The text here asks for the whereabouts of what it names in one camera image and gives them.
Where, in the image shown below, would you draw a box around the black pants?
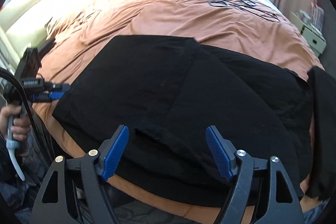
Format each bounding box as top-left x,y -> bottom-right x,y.
52,35 -> 313,207

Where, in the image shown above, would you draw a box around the person's left hand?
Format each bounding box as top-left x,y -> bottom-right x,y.
1,105 -> 31,141

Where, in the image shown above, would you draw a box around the folded black garment left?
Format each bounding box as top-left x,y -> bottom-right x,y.
37,38 -> 56,60

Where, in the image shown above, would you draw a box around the folded black garment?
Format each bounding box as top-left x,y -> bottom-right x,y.
307,67 -> 335,200
37,38 -> 56,60

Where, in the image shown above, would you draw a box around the folded black garment right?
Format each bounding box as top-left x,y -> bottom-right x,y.
307,67 -> 335,200

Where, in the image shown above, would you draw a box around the white bedside cabinet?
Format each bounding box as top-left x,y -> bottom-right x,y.
289,10 -> 327,57

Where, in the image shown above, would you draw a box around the orange bed blanket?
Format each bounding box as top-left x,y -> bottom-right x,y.
31,0 -> 326,224

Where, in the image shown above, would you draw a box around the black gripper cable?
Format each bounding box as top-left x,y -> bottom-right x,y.
0,67 -> 53,162

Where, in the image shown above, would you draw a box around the white wire rack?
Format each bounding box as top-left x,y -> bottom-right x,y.
311,0 -> 324,32

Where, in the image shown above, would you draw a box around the black cables on bed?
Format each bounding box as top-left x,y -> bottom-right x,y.
208,0 -> 281,23

